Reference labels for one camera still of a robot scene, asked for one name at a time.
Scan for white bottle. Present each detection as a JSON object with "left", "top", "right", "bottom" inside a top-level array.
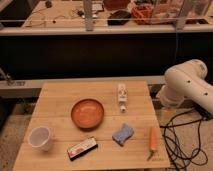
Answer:
[{"left": 117, "top": 83, "right": 128, "bottom": 113}]

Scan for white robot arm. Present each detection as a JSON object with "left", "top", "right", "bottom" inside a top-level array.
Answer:
[{"left": 157, "top": 59, "right": 213, "bottom": 114}]

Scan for orange bowl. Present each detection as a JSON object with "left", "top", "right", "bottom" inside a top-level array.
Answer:
[{"left": 71, "top": 99, "right": 104, "bottom": 129}]

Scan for blue sponge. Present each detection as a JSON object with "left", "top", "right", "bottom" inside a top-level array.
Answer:
[{"left": 112, "top": 123, "right": 134, "bottom": 146}]

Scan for orange carrot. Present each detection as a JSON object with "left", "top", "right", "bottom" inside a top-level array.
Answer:
[{"left": 147, "top": 127, "right": 157, "bottom": 161}]

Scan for black object on shelf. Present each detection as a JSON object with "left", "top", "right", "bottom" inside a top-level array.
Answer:
[{"left": 107, "top": 10, "right": 131, "bottom": 25}]

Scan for orange basket on shelf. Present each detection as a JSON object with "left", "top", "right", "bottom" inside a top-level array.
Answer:
[{"left": 131, "top": 5, "right": 152, "bottom": 25}]

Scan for white cup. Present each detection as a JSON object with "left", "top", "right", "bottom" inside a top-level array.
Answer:
[{"left": 28, "top": 126, "right": 53, "bottom": 151}]

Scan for metal clamp at left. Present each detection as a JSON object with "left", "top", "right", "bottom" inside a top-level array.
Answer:
[{"left": 0, "top": 67, "right": 15, "bottom": 86}]

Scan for metal post left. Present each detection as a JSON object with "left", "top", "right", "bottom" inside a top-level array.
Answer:
[{"left": 83, "top": 0, "right": 93, "bottom": 31}]

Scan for metal post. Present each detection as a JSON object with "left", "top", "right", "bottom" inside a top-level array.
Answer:
[
  {"left": 175, "top": 0, "right": 192, "bottom": 30},
  {"left": 83, "top": 0, "right": 93, "bottom": 31}
]

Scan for black cables on floor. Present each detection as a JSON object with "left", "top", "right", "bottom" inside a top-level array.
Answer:
[{"left": 159, "top": 108, "right": 209, "bottom": 171}]

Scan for metal post right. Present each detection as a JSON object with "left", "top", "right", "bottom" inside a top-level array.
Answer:
[{"left": 175, "top": 0, "right": 192, "bottom": 30}]

